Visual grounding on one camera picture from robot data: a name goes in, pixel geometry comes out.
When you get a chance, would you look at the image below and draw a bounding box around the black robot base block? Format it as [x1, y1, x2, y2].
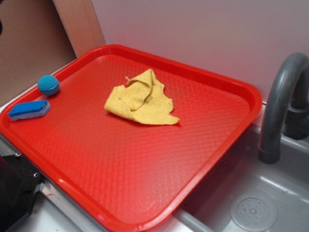
[0, 155, 42, 232]

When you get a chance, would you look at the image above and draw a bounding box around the blue ball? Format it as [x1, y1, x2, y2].
[38, 75, 60, 96]

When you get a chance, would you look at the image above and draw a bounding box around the yellow cloth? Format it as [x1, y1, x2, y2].
[104, 69, 180, 125]

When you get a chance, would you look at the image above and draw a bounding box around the red plastic tray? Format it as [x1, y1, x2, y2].
[0, 45, 262, 232]

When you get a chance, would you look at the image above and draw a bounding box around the grey toy sink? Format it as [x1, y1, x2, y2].
[169, 123, 309, 232]

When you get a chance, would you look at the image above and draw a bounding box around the wooden board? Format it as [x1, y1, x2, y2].
[53, 0, 106, 57]

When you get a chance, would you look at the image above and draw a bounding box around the blue sponge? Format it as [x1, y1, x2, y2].
[7, 100, 50, 121]

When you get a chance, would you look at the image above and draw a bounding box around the grey toy faucet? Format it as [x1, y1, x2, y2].
[258, 53, 309, 164]

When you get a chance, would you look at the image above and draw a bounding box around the brown cardboard panel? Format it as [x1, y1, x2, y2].
[0, 0, 76, 105]

